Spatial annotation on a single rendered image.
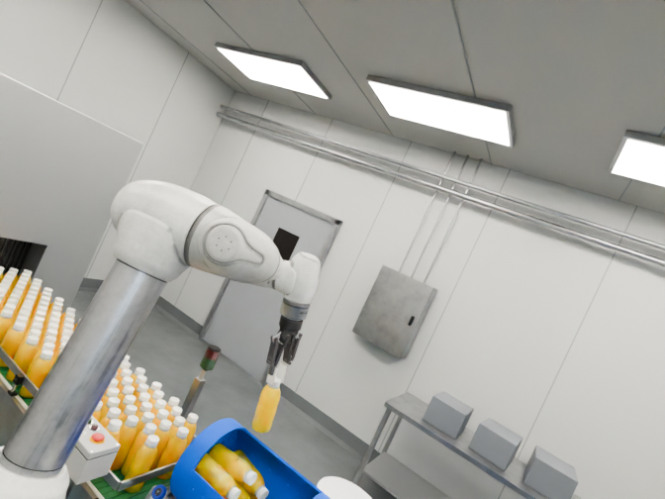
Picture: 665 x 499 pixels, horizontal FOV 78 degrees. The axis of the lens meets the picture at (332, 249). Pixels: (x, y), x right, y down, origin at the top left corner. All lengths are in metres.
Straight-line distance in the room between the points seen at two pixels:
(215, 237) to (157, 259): 0.13
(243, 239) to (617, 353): 4.02
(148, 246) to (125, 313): 0.13
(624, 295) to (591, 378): 0.79
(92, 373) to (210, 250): 0.30
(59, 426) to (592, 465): 4.20
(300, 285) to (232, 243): 0.60
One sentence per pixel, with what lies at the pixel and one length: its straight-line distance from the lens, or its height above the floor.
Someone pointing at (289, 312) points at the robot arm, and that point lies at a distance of 1.32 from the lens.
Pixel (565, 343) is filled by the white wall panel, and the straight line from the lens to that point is 4.42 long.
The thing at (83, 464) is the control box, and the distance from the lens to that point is 1.50.
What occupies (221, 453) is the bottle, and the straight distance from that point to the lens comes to 1.57.
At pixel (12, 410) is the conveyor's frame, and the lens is 2.02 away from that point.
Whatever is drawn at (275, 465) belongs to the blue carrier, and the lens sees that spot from 1.61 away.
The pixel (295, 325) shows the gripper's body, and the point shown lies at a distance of 1.34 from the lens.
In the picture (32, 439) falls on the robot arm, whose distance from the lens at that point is 0.90.
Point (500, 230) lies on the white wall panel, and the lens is 4.54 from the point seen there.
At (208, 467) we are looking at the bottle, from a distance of 1.52.
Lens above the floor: 1.93
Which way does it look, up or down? 1 degrees down
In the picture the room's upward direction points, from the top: 25 degrees clockwise
